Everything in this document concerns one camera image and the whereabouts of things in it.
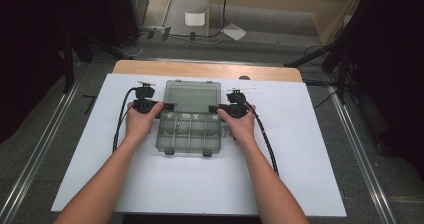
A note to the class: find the light wooden table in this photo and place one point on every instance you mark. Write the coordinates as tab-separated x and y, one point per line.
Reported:
200	70

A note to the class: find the metal floor rail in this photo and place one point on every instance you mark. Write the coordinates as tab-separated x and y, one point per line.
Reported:
42	147
358	150

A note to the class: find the white table sheet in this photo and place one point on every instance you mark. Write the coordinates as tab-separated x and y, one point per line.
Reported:
293	134

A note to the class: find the person's left hand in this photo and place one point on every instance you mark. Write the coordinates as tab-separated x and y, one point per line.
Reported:
140	125

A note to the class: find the black curtain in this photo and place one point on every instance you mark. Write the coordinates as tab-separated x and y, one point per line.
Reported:
30	50
393	67

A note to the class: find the person's right hand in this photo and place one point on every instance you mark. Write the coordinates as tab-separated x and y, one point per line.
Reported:
241	127

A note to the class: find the small white part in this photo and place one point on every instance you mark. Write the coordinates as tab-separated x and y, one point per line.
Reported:
171	115
215	117
185	116
199	116

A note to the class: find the black metal stand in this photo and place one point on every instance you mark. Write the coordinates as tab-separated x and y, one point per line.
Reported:
341	77

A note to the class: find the transparent green storage box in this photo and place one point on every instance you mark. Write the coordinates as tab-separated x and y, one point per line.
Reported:
191	97

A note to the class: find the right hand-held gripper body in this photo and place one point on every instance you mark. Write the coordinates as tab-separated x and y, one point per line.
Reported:
236	109

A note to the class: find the dark cabinet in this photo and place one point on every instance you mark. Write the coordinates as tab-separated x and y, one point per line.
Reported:
126	10

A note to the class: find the white floor box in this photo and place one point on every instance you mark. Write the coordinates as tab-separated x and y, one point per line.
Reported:
194	19

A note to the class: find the white paper sheet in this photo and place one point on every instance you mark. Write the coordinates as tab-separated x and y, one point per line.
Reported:
234	31

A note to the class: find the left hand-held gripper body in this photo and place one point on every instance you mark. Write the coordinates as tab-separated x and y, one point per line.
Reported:
144	94

